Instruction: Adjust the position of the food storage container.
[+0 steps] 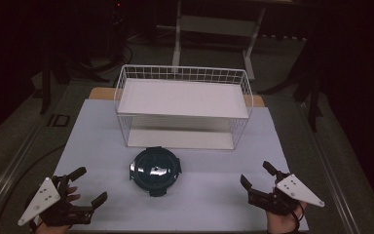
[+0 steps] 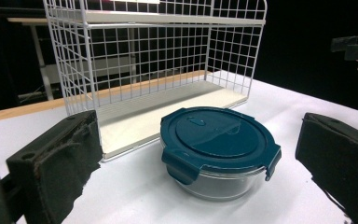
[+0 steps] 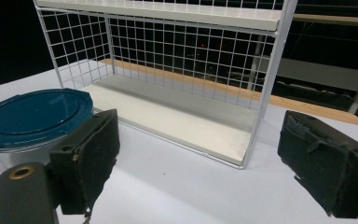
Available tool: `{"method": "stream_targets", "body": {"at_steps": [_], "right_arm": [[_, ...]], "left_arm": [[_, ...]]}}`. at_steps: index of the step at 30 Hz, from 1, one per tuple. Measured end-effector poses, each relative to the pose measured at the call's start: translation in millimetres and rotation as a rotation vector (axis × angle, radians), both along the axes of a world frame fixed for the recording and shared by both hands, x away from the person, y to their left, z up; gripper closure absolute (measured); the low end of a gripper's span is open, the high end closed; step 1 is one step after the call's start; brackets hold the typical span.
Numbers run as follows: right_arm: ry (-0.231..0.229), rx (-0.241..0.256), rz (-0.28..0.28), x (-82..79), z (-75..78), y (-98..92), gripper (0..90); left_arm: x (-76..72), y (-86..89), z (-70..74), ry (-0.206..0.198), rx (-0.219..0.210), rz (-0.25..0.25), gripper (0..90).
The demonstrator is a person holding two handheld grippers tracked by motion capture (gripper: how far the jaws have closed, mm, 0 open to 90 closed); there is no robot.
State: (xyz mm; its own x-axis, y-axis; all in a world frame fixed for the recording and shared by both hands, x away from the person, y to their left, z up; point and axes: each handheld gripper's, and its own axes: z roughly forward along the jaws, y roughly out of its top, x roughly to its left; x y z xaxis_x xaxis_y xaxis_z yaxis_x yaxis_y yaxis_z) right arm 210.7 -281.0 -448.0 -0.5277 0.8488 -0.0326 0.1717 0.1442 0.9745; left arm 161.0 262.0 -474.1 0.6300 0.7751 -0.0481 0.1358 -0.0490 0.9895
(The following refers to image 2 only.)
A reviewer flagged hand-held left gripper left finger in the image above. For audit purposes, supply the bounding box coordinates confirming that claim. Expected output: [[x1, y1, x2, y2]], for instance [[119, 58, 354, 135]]
[[6, 109, 104, 224]]

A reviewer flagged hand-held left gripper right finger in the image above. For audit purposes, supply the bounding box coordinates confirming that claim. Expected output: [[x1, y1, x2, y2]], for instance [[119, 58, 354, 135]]
[[295, 112, 358, 224]]

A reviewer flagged glass container with teal lid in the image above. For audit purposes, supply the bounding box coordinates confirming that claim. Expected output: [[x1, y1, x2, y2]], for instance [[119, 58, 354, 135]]
[[159, 105, 282, 202]]

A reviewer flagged white wire shelf rack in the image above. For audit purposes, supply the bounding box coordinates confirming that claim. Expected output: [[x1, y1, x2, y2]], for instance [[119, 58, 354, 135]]
[[42, 0, 269, 162]]

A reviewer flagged white metal stand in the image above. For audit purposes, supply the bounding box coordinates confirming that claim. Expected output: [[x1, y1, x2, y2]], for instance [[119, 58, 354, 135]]
[[7, 17, 60, 102]]

